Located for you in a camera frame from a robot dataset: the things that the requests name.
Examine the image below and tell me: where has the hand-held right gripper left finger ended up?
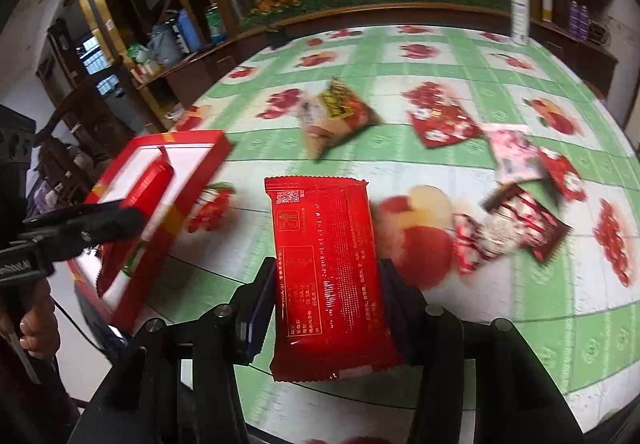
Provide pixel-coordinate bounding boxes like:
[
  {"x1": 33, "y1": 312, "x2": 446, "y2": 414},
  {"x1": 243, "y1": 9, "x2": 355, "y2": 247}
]
[{"x1": 67, "y1": 258, "x2": 278, "y2": 444}]

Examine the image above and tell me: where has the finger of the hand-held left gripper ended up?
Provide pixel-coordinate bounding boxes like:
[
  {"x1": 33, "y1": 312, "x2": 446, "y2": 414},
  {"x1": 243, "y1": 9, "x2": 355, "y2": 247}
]
[
  {"x1": 45, "y1": 206, "x2": 147, "y2": 266},
  {"x1": 22, "y1": 200, "x2": 126, "y2": 231}
]

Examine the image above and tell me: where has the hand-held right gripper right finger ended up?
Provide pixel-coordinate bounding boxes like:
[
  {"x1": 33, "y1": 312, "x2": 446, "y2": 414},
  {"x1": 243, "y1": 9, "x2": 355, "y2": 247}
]
[{"x1": 377, "y1": 259, "x2": 586, "y2": 444}]

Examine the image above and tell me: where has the long red snack packet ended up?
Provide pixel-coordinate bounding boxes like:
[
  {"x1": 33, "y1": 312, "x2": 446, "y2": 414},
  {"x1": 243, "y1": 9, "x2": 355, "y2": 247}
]
[{"x1": 95, "y1": 156, "x2": 176, "y2": 300}]

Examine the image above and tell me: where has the large red snack packet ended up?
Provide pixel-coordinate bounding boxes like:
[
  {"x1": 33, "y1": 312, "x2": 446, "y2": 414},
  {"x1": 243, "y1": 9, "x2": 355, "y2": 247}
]
[{"x1": 264, "y1": 176, "x2": 405, "y2": 383}]

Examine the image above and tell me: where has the red white candy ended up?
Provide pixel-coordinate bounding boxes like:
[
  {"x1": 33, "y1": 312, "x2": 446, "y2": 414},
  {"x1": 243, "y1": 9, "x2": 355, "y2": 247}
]
[
  {"x1": 452, "y1": 213, "x2": 485, "y2": 275},
  {"x1": 480, "y1": 216, "x2": 516, "y2": 261}
]

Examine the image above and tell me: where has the red gift box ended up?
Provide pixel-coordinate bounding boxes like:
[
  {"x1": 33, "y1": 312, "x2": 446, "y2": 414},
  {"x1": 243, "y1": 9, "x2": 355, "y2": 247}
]
[{"x1": 67, "y1": 129, "x2": 235, "y2": 332}]

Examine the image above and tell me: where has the dark maroon snack packet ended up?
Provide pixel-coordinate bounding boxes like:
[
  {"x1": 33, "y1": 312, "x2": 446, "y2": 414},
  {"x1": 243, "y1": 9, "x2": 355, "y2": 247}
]
[{"x1": 482, "y1": 181, "x2": 573, "y2": 264}]

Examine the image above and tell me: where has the pink snack packet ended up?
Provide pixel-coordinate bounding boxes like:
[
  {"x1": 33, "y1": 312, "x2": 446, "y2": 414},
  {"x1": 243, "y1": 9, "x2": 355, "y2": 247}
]
[{"x1": 482, "y1": 124, "x2": 546, "y2": 182}]

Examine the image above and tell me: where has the red packet with white flowers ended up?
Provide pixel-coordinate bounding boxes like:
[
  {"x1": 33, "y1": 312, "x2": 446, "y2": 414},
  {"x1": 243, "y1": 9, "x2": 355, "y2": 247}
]
[{"x1": 406, "y1": 101, "x2": 485, "y2": 149}]

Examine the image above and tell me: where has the small red flower packet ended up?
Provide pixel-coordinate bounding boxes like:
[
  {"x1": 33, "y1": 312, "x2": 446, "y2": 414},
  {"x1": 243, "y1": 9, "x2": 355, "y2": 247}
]
[{"x1": 537, "y1": 146, "x2": 588, "y2": 202}]

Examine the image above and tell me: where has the gold sesame paste packet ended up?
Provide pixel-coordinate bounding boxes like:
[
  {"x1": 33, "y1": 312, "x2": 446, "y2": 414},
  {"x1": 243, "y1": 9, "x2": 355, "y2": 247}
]
[{"x1": 297, "y1": 78, "x2": 381, "y2": 160}]

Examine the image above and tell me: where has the person's left forearm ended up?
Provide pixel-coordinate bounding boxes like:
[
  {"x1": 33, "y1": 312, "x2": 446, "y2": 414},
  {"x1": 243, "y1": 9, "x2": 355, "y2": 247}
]
[{"x1": 0, "y1": 339, "x2": 81, "y2": 444}]

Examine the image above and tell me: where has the person's left hand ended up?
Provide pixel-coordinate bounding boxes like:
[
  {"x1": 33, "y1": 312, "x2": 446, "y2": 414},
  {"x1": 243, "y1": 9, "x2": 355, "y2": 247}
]
[{"x1": 0, "y1": 294, "x2": 62, "y2": 361}]

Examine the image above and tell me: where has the wooden chair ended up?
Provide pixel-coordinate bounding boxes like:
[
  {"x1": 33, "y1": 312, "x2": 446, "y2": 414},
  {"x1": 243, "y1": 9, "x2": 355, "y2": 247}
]
[{"x1": 35, "y1": 69, "x2": 151, "y2": 205}]

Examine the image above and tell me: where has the green fruit-print tablecloth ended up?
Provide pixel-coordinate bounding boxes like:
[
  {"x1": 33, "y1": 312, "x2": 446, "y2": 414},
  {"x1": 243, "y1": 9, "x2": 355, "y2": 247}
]
[{"x1": 167, "y1": 21, "x2": 636, "y2": 444}]

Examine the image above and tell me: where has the white green bottle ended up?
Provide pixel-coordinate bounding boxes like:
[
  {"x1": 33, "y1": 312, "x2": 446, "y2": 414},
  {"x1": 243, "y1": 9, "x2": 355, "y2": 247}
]
[{"x1": 127, "y1": 44, "x2": 163, "y2": 80}]

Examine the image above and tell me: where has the wooden cabinet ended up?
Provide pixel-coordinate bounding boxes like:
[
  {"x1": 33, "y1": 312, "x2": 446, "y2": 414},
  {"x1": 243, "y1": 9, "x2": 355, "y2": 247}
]
[{"x1": 37, "y1": 0, "x2": 618, "y2": 135}]

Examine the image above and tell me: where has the blue thermos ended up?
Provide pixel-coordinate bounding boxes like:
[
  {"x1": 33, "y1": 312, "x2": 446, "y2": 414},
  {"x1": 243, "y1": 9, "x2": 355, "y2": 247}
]
[{"x1": 177, "y1": 9, "x2": 201, "y2": 52}]

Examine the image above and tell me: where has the green label water bottle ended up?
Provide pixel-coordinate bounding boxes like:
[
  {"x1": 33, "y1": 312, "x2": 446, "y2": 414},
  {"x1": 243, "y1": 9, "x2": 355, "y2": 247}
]
[{"x1": 206, "y1": 4, "x2": 228, "y2": 45}]

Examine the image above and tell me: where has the white spray bottle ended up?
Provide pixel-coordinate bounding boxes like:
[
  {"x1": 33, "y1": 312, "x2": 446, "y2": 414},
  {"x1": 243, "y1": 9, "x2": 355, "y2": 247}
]
[{"x1": 510, "y1": 0, "x2": 531, "y2": 46}]

